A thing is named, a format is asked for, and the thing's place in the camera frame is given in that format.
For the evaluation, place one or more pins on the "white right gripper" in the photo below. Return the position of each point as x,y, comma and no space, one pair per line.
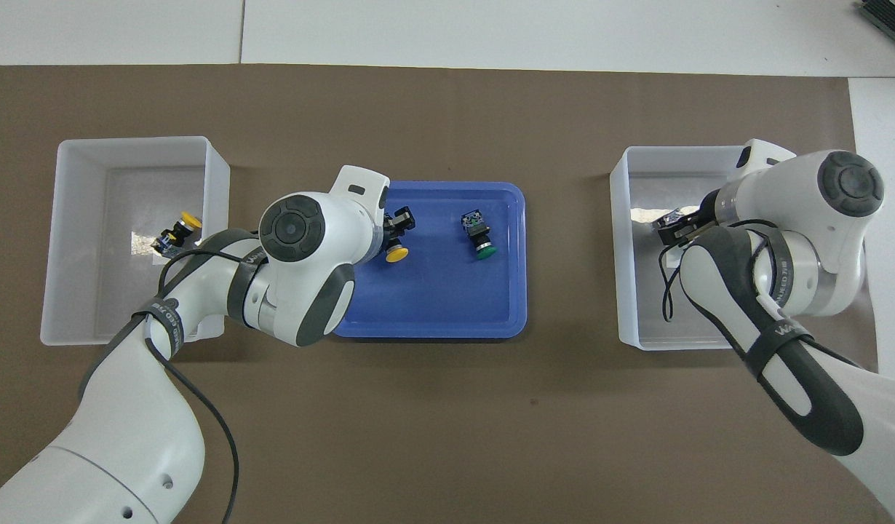
766,156

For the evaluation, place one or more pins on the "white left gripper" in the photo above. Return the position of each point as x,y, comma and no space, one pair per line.
360,182

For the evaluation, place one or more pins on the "yellow mushroom push button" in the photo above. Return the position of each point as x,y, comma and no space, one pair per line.
397,255
172,236

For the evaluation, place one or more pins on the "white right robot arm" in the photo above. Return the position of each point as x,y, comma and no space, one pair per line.
826,225

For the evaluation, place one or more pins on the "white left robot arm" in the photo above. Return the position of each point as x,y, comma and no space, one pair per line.
324,233

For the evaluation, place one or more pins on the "blue plastic tray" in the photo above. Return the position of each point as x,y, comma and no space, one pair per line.
447,298

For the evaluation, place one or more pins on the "translucent white plastic box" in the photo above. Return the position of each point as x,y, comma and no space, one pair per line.
76,218
637,291

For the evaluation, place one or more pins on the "brown paper table mat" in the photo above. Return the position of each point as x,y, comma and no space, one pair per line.
491,437

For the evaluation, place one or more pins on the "grey ribbed metal device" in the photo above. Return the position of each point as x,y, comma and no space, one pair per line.
891,14

